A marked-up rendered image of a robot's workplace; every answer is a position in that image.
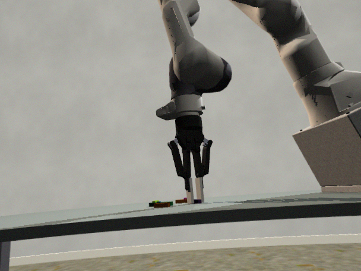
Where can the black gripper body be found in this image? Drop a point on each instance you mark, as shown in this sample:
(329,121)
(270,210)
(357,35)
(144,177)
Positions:
(188,125)

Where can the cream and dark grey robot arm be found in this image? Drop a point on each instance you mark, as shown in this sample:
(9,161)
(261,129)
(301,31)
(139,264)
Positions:
(325,88)

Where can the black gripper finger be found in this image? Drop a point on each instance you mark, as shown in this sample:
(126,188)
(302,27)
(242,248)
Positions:
(183,170)
(201,169)

